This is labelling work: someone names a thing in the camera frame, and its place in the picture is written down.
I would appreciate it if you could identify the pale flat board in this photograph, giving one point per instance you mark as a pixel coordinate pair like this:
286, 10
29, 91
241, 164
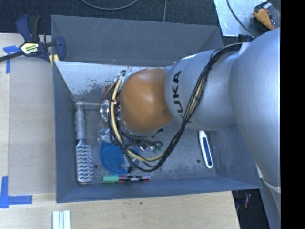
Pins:
31, 128

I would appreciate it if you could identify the clear stemmed glass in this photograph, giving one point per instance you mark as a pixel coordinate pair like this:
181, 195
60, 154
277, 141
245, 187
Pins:
104, 110

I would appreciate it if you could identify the grey metal bin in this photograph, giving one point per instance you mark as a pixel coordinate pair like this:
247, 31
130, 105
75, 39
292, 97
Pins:
133, 39

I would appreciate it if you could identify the clear crumpled plastic piece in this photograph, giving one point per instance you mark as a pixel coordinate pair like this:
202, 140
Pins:
103, 135

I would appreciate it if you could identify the blue round ribbed disc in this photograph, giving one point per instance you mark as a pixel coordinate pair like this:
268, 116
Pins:
110, 157

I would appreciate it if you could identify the silver metal studded brush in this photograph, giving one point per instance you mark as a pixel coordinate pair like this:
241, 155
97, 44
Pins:
84, 161

